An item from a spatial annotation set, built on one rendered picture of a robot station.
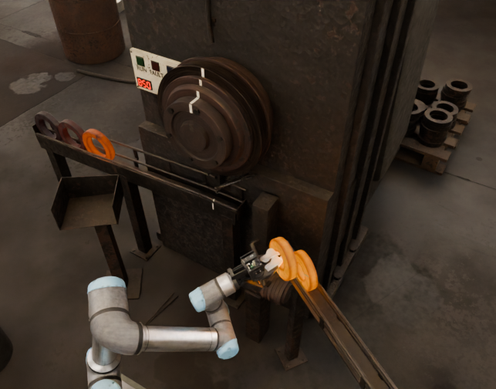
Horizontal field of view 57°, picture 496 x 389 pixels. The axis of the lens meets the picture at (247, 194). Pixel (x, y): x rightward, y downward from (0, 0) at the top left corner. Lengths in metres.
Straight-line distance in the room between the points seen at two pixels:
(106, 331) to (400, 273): 1.79
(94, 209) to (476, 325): 1.99
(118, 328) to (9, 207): 2.05
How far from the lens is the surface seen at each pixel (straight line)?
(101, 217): 2.18
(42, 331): 2.65
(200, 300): 1.57
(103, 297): 1.46
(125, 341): 1.42
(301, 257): 1.71
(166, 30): 1.87
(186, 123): 1.66
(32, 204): 3.29
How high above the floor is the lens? 2.13
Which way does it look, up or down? 44 degrees down
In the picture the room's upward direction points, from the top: straight up
